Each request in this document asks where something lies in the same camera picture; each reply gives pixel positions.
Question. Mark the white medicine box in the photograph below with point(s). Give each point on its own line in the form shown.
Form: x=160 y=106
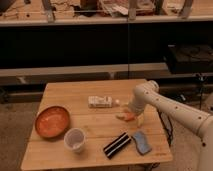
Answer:
x=102 y=102

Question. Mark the black box on shelf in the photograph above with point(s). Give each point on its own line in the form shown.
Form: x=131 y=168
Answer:
x=182 y=59

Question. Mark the black white striped block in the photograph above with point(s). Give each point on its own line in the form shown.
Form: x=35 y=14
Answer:
x=116 y=145

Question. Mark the clear plastic cup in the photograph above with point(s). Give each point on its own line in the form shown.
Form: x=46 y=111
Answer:
x=74 y=140

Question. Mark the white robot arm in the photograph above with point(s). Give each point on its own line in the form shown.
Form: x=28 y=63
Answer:
x=197 y=121

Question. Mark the wooden table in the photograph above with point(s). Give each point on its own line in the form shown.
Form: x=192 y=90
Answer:
x=99 y=125

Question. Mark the blue sponge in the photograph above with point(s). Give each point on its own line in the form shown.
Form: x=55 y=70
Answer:
x=141 y=142

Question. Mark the orange ceramic bowl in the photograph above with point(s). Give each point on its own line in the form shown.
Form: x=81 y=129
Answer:
x=52 y=122

